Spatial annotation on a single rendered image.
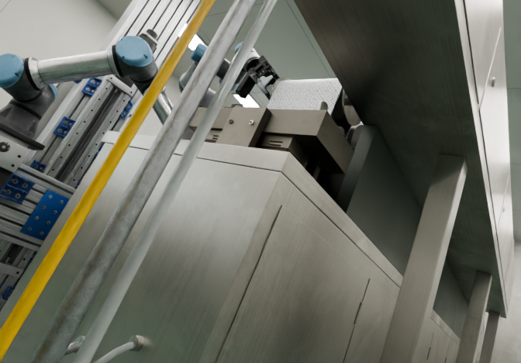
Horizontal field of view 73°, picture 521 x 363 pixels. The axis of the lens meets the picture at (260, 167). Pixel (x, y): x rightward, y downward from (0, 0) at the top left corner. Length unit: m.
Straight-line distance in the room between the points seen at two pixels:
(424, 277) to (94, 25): 4.42
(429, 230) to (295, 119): 0.40
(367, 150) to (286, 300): 0.41
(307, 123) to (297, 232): 0.21
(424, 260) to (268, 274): 0.39
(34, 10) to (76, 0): 0.46
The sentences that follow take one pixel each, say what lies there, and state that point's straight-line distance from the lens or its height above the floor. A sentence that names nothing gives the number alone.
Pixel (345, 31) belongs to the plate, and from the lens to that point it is 0.70.
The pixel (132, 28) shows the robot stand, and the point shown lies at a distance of 1.98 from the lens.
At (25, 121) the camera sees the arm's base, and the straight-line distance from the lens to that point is 1.58.
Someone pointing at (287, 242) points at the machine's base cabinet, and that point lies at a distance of 0.64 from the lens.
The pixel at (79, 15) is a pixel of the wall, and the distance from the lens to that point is 4.73.
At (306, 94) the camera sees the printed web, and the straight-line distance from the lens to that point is 1.06.
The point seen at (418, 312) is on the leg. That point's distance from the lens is 0.85.
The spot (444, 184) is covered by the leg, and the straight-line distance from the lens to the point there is 0.93.
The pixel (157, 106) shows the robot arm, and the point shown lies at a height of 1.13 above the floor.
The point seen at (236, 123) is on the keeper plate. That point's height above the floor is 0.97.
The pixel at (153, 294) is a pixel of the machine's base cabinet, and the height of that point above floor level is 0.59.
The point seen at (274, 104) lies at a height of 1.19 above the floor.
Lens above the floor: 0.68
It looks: 17 degrees up
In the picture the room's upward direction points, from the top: 25 degrees clockwise
